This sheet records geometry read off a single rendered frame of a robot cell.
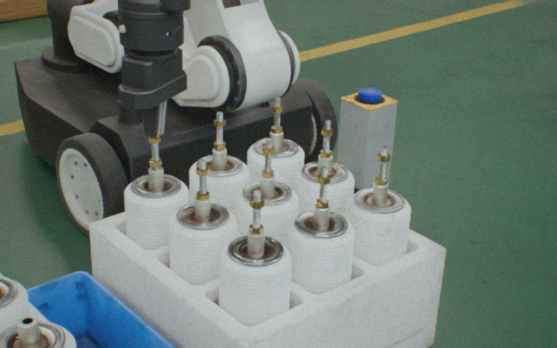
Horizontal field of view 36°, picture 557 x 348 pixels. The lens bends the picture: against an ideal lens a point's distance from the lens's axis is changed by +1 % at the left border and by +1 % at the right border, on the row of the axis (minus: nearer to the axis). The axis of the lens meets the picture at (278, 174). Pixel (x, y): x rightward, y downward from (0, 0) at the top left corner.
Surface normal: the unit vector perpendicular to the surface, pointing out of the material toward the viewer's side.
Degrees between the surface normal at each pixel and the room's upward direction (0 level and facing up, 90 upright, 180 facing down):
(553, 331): 0
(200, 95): 90
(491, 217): 0
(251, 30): 43
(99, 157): 31
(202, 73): 90
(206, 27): 90
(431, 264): 90
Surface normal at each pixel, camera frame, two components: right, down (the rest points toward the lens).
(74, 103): 0.04, -0.90
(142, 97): 0.30, 0.43
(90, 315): -0.75, 0.23
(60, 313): 0.65, 0.32
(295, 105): 0.50, -0.37
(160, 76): 0.88, 0.23
